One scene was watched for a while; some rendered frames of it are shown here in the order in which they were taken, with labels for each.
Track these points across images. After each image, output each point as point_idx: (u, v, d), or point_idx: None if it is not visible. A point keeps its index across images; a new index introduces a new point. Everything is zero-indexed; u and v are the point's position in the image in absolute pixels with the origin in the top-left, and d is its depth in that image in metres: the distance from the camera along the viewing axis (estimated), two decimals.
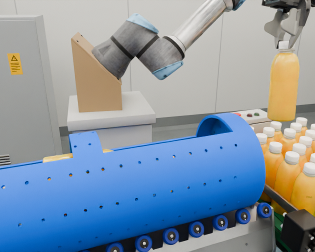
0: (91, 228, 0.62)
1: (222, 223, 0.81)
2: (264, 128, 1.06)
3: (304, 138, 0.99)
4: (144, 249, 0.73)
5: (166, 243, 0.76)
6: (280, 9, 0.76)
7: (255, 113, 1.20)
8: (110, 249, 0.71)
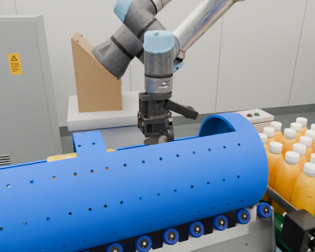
0: (95, 227, 0.62)
1: (221, 224, 0.81)
2: (264, 128, 1.06)
3: (304, 138, 0.99)
4: (142, 248, 0.73)
5: (164, 240, 0.76)
6: None
7: (255, 113, 1.20)
8: (111, 247, 0.71)
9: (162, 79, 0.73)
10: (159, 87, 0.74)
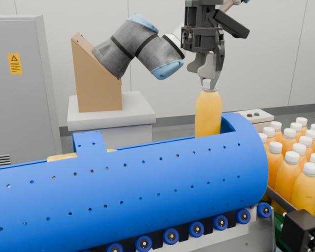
0: (95, 227, 0.62)
1: (221, 224, 0.81)
2: (264, 128, 1.06)
3: (304, 138, 0.99)
4: (142, 248, 0.73)
5: (164, 240, 0.76)
6: None
7: (255, 113, 1.20)
8: (111, 247, 0.71)
9: None
10: None
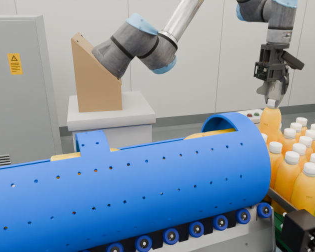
0: (99, 226, 0.63)
1: (221, 224, 0.81)
2: (268, 99, 1.02)
3: (304, 138, 0.99)
4: (140, 247, 0.73)
5: (163, 237, 0.76)
6: None
7: (255, 113, 1.20)
8: (113, 246, 0.72)
9: (287, 30, 0.89)
10: (284, 38, 0.90)
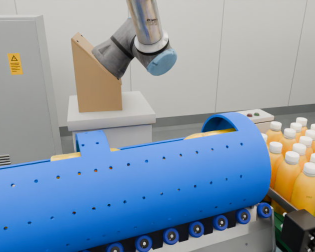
0: (99, 226, 0.63)
1: (221, 224, 0.81)
2: None
3: (304, 138, 0.99)
4: (140, 247, 0.73)
5: (163, 237, 0.76)
6: None
7: (255, 113, 1.20)
8: (113, 246, 0.72)
9: None
10: None
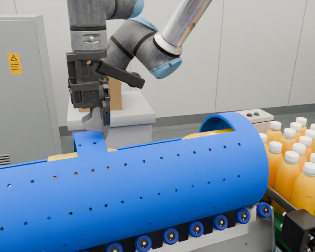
0: (96, 226, 0.62)
1: (221, 224, 0.81)
2: None
3: (304, 138, 0.99)
4: (141, 248, 0.73)
5: (163, 240, 0.76)
6: None
7: (255, 113, 1.20)
8: (112, 246, 0.71)
9: (89, 32, 0.58)
10: (87, 43, 0.58)
